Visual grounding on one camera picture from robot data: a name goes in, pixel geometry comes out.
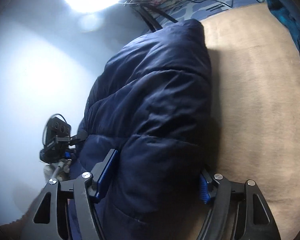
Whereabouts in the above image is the navy blue puffer jacket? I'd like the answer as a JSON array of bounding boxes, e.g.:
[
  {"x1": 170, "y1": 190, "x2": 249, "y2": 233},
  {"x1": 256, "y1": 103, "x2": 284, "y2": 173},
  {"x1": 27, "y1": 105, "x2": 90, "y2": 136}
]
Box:
[{"x1": 70, "y1": 19, "x2": 212, "y2": 239}]

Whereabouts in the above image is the left white gloved hand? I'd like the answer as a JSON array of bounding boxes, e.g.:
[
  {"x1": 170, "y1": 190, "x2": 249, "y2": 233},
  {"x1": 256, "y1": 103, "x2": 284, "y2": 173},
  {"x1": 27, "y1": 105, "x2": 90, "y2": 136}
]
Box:
[{"x1": 44, "y1": 159, "x2": 72, "y2": 183}]

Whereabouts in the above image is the blue patterned bed sheet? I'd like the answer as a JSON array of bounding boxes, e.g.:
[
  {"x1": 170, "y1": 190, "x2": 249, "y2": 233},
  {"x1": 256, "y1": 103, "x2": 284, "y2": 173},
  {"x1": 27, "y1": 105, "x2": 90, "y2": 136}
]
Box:
[{"x1": 166, "y1": 0, "x2": 265, "y2": 21}]

